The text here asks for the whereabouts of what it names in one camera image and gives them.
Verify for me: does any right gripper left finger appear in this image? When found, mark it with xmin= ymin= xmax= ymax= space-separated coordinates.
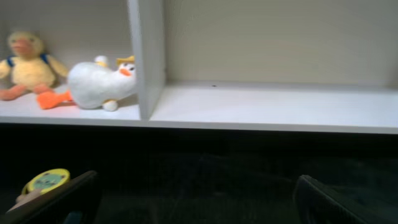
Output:
xmin=0 ymin=170 xmax=101 ymax=224

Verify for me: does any yellow rattle drum toy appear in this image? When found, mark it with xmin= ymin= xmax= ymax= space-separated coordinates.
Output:
xmin=6 ymin=168 xmax=72 ymax=213

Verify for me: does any white shelf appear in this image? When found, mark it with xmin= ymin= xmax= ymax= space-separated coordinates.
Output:
xmin=0 ymin=0 xmax=398 ymax=135

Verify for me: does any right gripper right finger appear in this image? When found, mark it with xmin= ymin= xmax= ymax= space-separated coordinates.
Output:
xmin=293 ymin=174 xmax=398 ymax=224

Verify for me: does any white plush duck yellow hat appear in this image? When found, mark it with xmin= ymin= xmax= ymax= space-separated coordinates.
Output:
xmin=36 ymin=55 xmax=137 ymax=112

